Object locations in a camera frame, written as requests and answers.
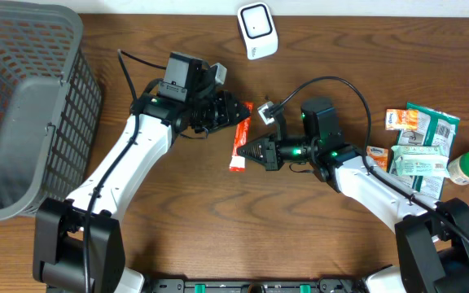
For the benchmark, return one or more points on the white barcode scanner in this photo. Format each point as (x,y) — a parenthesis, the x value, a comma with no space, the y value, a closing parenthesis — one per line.
(257,29)

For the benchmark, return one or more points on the green white sponge package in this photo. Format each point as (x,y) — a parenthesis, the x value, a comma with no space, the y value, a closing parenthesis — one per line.
(435,129)

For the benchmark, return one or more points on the mint green wipes packet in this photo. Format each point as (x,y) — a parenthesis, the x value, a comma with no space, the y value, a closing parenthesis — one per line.
(409,160)

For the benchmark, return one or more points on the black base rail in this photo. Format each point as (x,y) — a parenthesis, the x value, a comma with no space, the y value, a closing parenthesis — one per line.
(238,286)

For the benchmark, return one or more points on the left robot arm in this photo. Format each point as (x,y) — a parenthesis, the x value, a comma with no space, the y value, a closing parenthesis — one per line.
(78,245)

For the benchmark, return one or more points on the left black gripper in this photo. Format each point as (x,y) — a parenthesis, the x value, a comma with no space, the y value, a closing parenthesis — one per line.
(225,105)

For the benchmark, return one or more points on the grey plastic mesh basket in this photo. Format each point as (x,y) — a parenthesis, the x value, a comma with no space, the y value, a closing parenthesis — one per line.
(50,104)

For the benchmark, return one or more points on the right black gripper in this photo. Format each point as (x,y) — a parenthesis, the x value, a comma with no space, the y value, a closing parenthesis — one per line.
(269,151)

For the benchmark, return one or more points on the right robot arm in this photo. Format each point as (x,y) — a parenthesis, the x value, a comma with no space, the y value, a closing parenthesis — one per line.
(432,236)

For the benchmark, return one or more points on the orange small box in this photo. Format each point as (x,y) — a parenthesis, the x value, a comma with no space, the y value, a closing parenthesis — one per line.
(397,119)

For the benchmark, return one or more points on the orange white box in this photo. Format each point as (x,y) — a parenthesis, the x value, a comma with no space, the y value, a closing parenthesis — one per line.
(379,156)

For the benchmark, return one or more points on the red sachet packet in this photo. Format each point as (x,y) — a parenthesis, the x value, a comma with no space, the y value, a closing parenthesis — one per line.
(237,163)

